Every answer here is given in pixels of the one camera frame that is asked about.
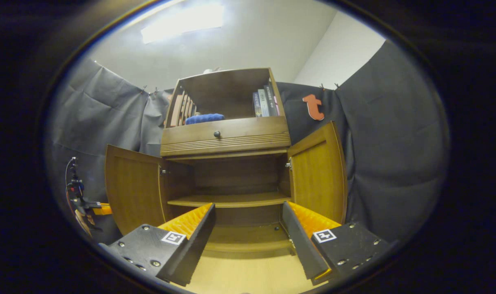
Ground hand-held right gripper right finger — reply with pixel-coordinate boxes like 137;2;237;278
281;201;391;285

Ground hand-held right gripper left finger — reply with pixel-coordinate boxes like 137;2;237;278
99;203;216;287

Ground wooden cabinet door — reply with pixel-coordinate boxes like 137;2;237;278
105;144;171;236
287;121;348;225

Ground wooden double-door shoe cabinet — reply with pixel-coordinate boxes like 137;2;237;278
160;67;293;260

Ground wooden inner cabinet shelf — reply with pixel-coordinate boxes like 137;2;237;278
167;192;292;209

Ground wooden cabinet drawer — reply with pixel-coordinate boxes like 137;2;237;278
162;116;290;145

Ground wooden slatted rack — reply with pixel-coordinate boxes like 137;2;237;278
169;91;197;128

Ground black backdrop cloth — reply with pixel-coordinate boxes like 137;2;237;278
46;41;450;245

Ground light grey book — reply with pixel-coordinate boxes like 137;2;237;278
258;89;270;117

